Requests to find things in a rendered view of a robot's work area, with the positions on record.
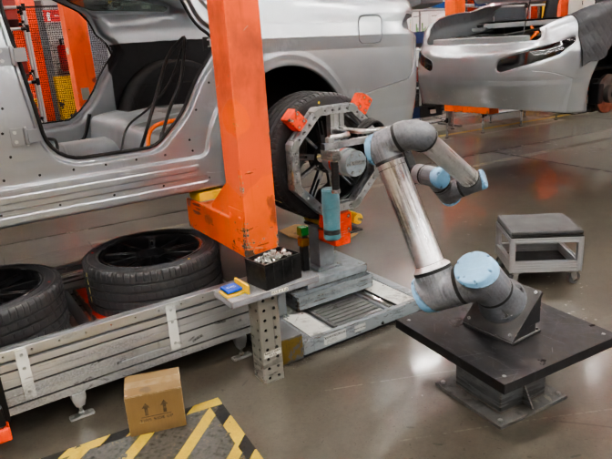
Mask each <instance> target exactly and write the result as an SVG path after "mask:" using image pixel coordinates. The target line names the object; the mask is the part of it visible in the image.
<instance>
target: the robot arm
mask: <svg viewBox="0 0 612 459"><path fill-rule="evenodd" d="M411 150H414V151H416V152H419V153H424V154H425V155H426V156H427V157H428V158H430V159H431V160H432V161H433V162H435V163H436V164H437V165H438V166H439V167H440V168H437V167H432V166H426V165H422V164H416V163H415V161H414V158H413V153H412V151H411ZM364 152H365V155H366V157H367V159H368V160H369V162H370V163H371V164H372V165H376V168H378V170H379V173H380V175H381V178H382V182H383V184H384V186H385V189H386V191H387V194H388V196H389V199H390V201H391V203H392V206H393V210H394V212H395V215H396V218H397V219H398V222H399V224H400V227H401V229H402V232H403V235H404V238H405V240H406V243H407V245H408V248H409V251H410V252H411V255H412V257H413V262H414V264H415V267H416V269H415V271H414V274H413V276H414V279H413V280H412V285H411V289H412V294H413V298H414V299H415V301H416V303H417V305H418V306H419V307H420V308H421V309H422V310H423V311H425V312H436V311H443V310H447V309H451V308H453V307H457V306H461V305H465V304H467V303H471V302H475V301H477V303H478V309H479V311H480V312H481V314H482V315H483V316H484V317H485V318H486V319H487V320H488V321H490V322H493V323H505V322H509V321H511V320H513V319H515V318H516V317H517V316H519V315H520V314H521V312H522V311H523V310H524V308H525V305H526V301H527V296H526V292H525V289H524V287H523V286H522V285H521V284H520V283H519V282H518V281H516V280H513V279H510V278H508V276H507V275H506V274H505V272H504V271H503V270H502V269H501V267H500V266H499V265H498V263H497V262H496V261H495V260H494V259H493V258H492V257H491V256H489V255H488V254H486V253H484V252H481V251H474V252H469V253H466V254H465V255H464V256H462V257H461V258H460V259H459V260H458V261H457V263H456V264H455V266H453V267H452V264H451V262H450V261H449V260H447V259H445V258H443V255H442V253H441V251H440V249H439V246H438V243H437V241H436V238H435V236H434V233H433V230H432V228H431V225H430V222H429V220H428V218H427V216H426V213H425V211H424V208H423V204H422V202H421V200H420V197H419V195H418V192H417V190H416V187H415V185H414V184H416V183H418V184H422V185H426V186H429V187H430V188H431V190H432V191H433V193H434V194H435V195H436V196H437V198H438V199H439V200H440V201H441V202H442V203H443V204H444V205H445V206H448V207H451V206H454V205H455V204H457V203H458V202H459V201H460V199H461V198H463V197H465V196H468V195H471V194H473V193H475V192H478V191H480V190H484V189H487V187H488V181H487V178H486V175H485V173H484V171H483V170H482V169H478V170H477V171H476V170H475V169H474V168H472V167H471V166H470V165H469V164H468V163H467V162H465V161H464V160H463V159H462V158H461V157H460V156H459V155H458V154H457V153H456V152H454V151H453V150H452V149H451V148H450V147H449V146H448V145H447V144H446V143H444V142H443V141H442V140H441V139H440V138H439V137H438V133H437V130H436V129H435V127H433V126H432V125H431V124H429V123H427V122H424V121H422V120H413V119H411V120H402V121H398V122H396V123H394V124H392V125H390V126H389V127H385V128H383V129H381V130H379V131H376V132H374V133H373V134H371V135H370V136H368V137H367V138H366V139H365V141H364ZM450 175H451V176H452V177H453V178H454V180H452V181H450Z"/></svg>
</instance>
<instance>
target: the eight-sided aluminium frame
mask: <svg viewBox="0 0 612 459"><path fill-rule="evenodd" d="M340 112H343V113H345V112H346V113H347V114H348V115H349V116H350V117H351V118H352V119H353V120H354V121H355V123H356V124H357V125H358V126H359V125H360V124H361V122H362V121H363V120H364V119H366V118H367V117H366V116H365V115H364V114H363V113H362V112H361V110H359V109H358V108H357V106H356V105H355V104H354V103H340V104H333V105H327V106H319V107H310V109H309V110H308V111H307V113H306V115H305V116H304V117H305V118H306V119H307V120H308V122H307V123H306V125H305V126H304V128H303V129H302V130H301V132H296V131H294V132H293V133H292V134H291V136H290V138H289V139H288V140H287V142H286V144H285V151H286V163H287V176H288V188H289V190H290V191H291V193H293V194H294V195H295V196H297V197H298V198H299V199H300V200H301V201H303V202H304V203H305V204H306V205H307V206H308V207H310V208H311V209H312V211H314V212H316V213H317V214H320V215H322V209H321V203H320V202H319V201H318V200H317V199H315V198H314V197H313V196H312V195H311V194H310V193H308V192H307V191H306V190H305V189H304V188H303V187H302V186H301V170H300V156H299V146H300V145H301V143H302V142H303V140H304V139H305V138H306V137H307V135H308V134H309V132H310V131H311V129H312V127H313V126H314V124H315V123H316V121H317V120H318V119H319V117H320V116H326V115H330V114H339V113H340ZM379 174H380V173H379V170H378V168H377V167H376V165H372V164H371V163H370V162H369V160H368V159H367V170H366V172H365V173H364V175H363V176H362V178H361V180H360V181H359V183H358V184H357V186H356V187H355V189H354V190H353V192H352V194H351V196H350V197H349V198H348V199H342V200H340V211H343V210H347V209H354V208H357V207H358V206H359V205H360V204H361V203H362V200H363V198H364V197H365V195H366V193H367V192H368V190H369V189H370V187H371V186H372V184H373V182H374V181H375V180H376V178H378V176H379Z"/></svg>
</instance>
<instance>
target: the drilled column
mask: <svg viewBox="0 0 612 459"><path fill-rule="evenodd" d="M248 306H249V316H250V333H251V342H252V350H253V360H254V369H255V376H256V377H257V378H258V379H260V380H261V381H262V382H263V383H264V384H269V383H272V382H275V381H277V380H279V379H281V378H284V371H283V359H282V348H281V328H280V317H279V306H278V295H276V296H273V297H269V298H267V299H264V300H261V301H256V302H253V303H250V304H248ZM279 374H280V376H279ZM262 378H263V379H262Z"/></svg>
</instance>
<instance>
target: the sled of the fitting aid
mask: <svg viewBox="0 0 612 459"><path fill-rule="evenodd" d="M369 287H372V273H370V272H368V271H363V272H360V273H357V274H354V275H352V276H349V277H346V278H343V279H340V280H336V281H332V282H329V283H326V284H323V285H321V286H318V287H315V288H312V289H309V290H308V289H306V288H304V287H301V288H298V289H296V290H292V291H288V292H285V296H286V304H287V305H289V306H290V307H292V308H293V309H294V310H296V311H302V310H305V309H308V308H310V307H313V306H316V305H319V304H322V303H324V302H327V301H331V300H334V299H337V298H340V297H342V296H345V295H348V294H351V293H354V292H356V291H361V290H363V289H366V288H369Z"/></svg>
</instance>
